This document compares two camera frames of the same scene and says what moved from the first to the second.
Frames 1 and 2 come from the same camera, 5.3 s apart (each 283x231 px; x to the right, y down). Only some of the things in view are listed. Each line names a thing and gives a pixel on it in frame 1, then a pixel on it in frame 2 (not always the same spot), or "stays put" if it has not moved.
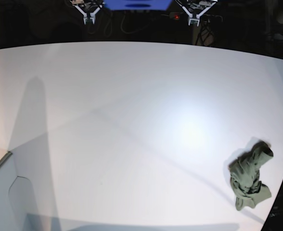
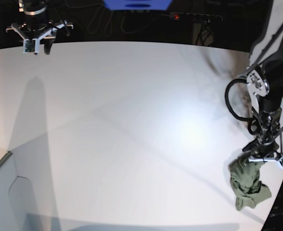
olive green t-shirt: [245, 178] stays put
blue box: [138, 5] stays put
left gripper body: [90, 8] → [32, 34]
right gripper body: [195, 9] → [267, 146]
